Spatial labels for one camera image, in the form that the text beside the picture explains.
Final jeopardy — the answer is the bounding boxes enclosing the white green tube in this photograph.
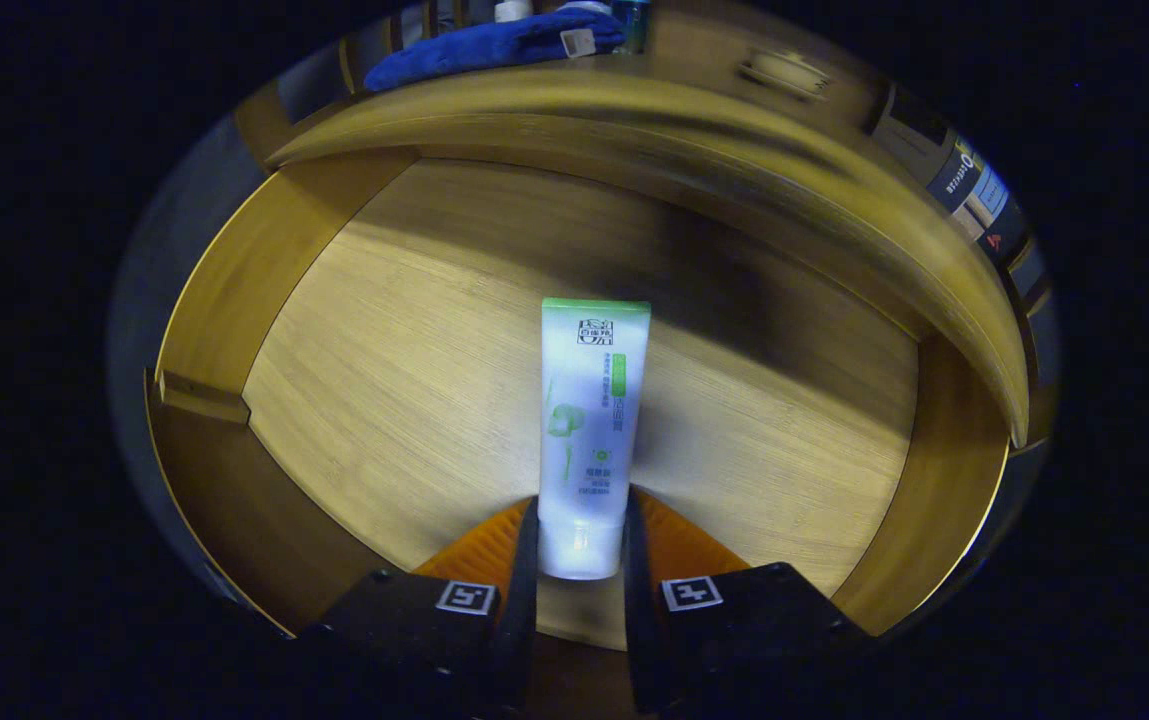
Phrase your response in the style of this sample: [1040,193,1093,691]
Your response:
[537,297,652,582]

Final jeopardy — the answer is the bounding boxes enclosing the blue folded towel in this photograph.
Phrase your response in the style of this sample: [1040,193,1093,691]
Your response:
[364,8,627,93]

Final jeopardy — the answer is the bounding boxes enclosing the wooden cabinet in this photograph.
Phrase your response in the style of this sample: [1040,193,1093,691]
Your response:
[234,0,1060,451]

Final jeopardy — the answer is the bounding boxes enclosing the wooden drawer with black knob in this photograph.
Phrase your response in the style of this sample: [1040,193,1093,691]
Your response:
[144,145,1015,651]

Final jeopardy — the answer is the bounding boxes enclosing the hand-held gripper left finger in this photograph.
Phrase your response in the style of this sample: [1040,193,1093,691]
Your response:
[299,497,543,716]

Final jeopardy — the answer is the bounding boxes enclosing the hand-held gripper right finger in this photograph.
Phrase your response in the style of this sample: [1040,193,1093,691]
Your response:
[622,490,875,716]

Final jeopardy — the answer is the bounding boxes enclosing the wooden countertop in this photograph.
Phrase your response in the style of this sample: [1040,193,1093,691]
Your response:
[269,10,1035,449]

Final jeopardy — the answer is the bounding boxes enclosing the light grey book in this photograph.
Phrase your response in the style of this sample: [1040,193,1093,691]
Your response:
[952,170,1013,239]

